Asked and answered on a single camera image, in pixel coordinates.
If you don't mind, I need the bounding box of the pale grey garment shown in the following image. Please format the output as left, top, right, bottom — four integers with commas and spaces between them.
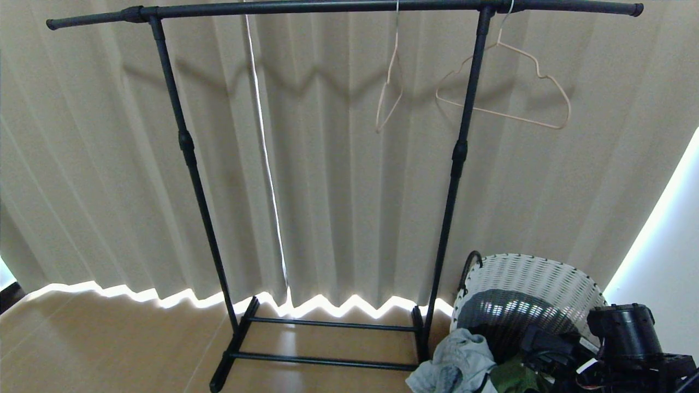
405, 327, 497, 393

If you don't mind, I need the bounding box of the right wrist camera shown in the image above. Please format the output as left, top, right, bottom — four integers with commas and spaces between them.
519, 325, 582, 361

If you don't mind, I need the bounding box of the pink clothes hanger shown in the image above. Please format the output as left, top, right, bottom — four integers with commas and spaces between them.
435, 0, 572, 130
375, 0, 404, 135

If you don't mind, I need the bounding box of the white laundry basket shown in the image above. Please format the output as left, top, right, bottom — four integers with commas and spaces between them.
451, 250, 609, 393

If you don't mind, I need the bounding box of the green long-sleeved shirt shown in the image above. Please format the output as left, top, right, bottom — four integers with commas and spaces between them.
489, 356, 541, 393

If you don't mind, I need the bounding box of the black clothes rack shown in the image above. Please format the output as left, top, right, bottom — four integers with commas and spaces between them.
46, 0, 644, 393

